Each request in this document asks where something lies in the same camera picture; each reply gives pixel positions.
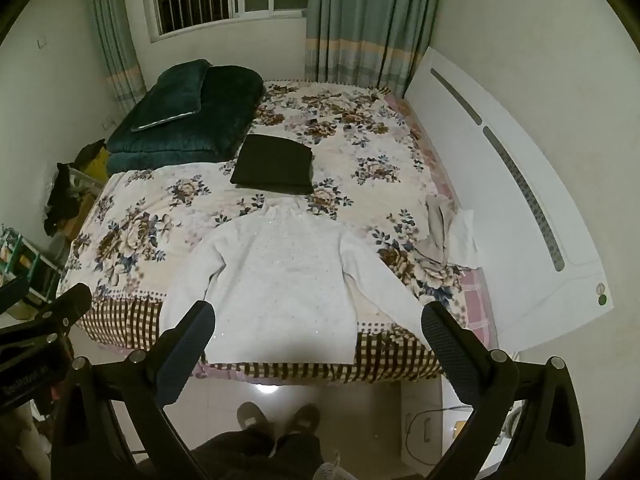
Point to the floral bed sheet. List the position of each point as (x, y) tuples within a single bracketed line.
[(370, 160)]

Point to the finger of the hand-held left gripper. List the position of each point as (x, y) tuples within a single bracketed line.
[(67, 305), (12, 291)]

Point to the pink checked mattress pad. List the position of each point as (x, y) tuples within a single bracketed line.
[(477, 300)]

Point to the green rack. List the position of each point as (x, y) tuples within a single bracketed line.
[(25, 260)]

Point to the wall socket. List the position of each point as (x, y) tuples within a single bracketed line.
[(108, 122)]

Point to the dark green folded blanket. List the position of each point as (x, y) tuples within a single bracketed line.
[(215, 120)]

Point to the white garment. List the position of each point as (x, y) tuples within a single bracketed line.
[(462, 240)]

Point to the grey garment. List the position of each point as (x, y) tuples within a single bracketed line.
[(436, 230)]

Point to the dark green pillow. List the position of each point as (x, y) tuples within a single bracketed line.
[(170, 92)]

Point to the person's shoe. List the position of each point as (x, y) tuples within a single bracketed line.
[(252, 415), (305, 417)]

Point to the wide teal striped curtain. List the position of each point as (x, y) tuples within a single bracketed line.
[(360, 20)]

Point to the wall switch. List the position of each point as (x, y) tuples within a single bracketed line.
[(43, 42)]

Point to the white sweater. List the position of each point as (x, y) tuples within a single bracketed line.
[(280, 280)]

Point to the person's left shoe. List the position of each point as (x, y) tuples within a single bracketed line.
[(252, 415)]

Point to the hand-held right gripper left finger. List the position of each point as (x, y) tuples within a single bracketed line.
[(185, 355)]

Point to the white headboard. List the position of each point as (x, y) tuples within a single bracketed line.
[(500, 220)]

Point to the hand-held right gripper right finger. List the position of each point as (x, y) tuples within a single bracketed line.
[(450, 355)]

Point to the black folded garment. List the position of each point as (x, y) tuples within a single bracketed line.
[(272, 162)]

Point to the narrow teal striped curtain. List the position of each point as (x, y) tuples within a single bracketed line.
[(115, 45)]

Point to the black cloth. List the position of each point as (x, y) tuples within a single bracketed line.
[(90, 152)]

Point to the person's right shoe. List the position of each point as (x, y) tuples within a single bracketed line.
[(305, 417)]

